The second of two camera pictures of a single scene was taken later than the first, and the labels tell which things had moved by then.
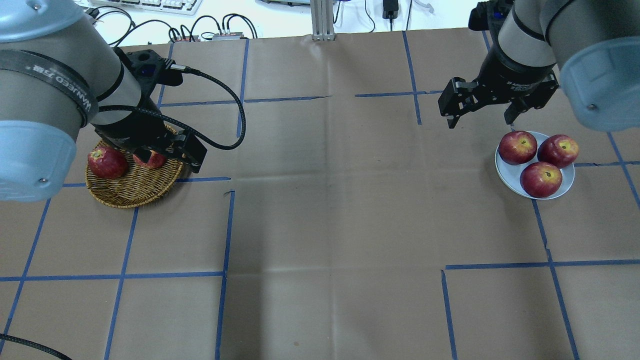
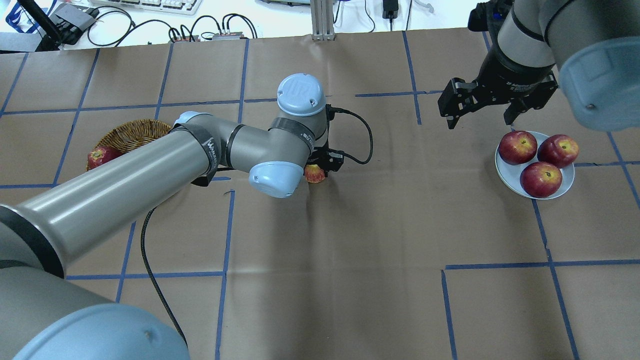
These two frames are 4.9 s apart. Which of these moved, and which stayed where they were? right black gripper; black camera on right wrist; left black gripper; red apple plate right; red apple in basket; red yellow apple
Moved: red yellow apple; left black gripper
Stayed: red apple in basket; red apple plate right; black camera on right wrist; right black gripper
